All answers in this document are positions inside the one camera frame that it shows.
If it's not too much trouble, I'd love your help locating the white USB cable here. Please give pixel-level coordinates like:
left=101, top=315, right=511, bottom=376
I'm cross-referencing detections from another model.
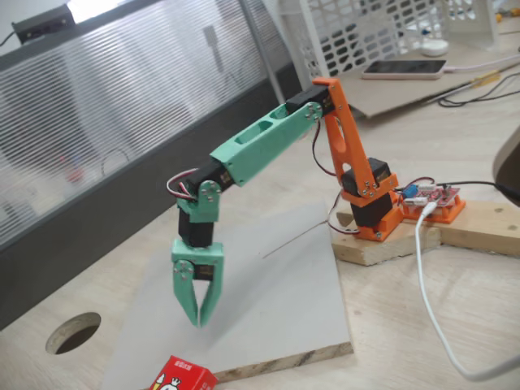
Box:
left=413, top=202, right=520, bottom=382

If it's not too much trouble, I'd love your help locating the orange circuit board holder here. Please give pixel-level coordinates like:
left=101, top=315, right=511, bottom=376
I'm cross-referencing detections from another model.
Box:
left=400, top=194, right=467, bottom=225

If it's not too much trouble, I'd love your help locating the short wooden base block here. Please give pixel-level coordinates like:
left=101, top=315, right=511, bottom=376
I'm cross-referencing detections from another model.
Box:
left=331, top=210, right=442, bottom=267

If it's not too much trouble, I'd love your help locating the white rounded earbud case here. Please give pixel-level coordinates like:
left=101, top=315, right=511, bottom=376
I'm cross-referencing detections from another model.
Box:
left=420, top=39, right=450, bottom=58

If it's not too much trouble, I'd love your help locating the thin black power cable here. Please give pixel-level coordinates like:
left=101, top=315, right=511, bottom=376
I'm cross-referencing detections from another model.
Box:
left=440, top=180, right=520, bottom=200

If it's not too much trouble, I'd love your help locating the yellow handled screwdriver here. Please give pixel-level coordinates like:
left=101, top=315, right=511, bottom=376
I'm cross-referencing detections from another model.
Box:
left=438, top=69, right=503, bottom=98

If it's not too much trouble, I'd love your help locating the grey flat board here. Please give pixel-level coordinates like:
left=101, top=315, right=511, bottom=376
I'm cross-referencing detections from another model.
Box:
left=100, top=201, right=353, bottom=390

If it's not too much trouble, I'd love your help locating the ribbed glass partition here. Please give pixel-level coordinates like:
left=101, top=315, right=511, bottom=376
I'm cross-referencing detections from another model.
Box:
left=0, top=0, right=310, bottom=332

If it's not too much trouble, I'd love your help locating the long wooden plank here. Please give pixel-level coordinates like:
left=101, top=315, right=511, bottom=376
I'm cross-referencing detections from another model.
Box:
left=405, top=198, right=520, bottom=258

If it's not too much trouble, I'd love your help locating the red circuit board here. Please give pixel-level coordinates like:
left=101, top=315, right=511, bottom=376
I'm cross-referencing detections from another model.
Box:
left=400, top=182, right=462, bottom=209

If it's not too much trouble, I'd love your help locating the black box device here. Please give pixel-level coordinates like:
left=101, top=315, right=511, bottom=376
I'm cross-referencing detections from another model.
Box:
left=11, top=3, right=76, bottom=45

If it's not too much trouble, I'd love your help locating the large white perforated basket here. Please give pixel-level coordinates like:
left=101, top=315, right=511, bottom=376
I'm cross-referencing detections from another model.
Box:
left=278, top=0, right=403, bottom=106

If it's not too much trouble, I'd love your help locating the red and white carton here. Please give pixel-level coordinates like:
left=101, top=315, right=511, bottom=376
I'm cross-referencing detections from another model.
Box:
left=144, top=354, right=219, bottom=390

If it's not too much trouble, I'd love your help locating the black looped cable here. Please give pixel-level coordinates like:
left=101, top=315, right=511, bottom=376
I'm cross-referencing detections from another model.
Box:
left=436, top=60, right=520, bottom=109

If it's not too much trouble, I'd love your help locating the small white perforated crate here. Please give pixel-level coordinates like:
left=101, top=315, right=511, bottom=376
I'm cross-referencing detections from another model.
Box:
left=396, top=0, right=501, bottom=52

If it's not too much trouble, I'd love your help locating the white smartphone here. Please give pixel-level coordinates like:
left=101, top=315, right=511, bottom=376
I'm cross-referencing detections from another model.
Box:
left=361, top=59, right=448, bottom=81

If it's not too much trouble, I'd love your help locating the pale pink charging cable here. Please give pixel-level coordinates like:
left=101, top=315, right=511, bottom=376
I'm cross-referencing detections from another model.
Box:
left=444, top=54, right=520, bottom=75

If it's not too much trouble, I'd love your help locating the dark grey rounded object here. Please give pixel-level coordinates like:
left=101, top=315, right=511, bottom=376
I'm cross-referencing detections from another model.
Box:
left=491, top=125, right=520, bottom=208

